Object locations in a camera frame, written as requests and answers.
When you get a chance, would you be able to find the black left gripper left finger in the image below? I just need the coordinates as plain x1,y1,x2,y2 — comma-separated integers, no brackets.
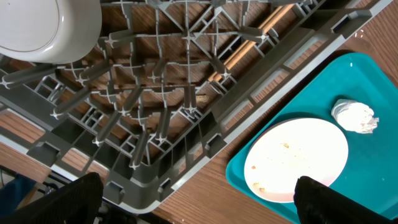
1,172,104,224

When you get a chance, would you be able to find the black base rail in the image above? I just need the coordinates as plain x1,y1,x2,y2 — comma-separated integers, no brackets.
1,172,168,223

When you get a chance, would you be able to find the wooden chopstick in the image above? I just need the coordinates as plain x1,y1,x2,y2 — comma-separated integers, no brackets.
208,4,294,82

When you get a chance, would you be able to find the white plate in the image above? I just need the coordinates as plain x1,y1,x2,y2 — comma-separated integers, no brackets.
244,118,348,203

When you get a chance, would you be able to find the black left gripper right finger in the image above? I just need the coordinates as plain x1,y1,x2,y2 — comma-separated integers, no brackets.
294,176,395,224

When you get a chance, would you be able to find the white tissue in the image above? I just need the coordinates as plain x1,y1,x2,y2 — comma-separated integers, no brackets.
331,99,379,134

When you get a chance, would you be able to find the grey small bowl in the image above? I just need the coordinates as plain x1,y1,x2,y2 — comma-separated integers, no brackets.
1,0,102,63

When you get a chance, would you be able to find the grey dishwasher rack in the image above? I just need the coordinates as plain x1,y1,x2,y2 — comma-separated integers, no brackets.
1,1,388,214

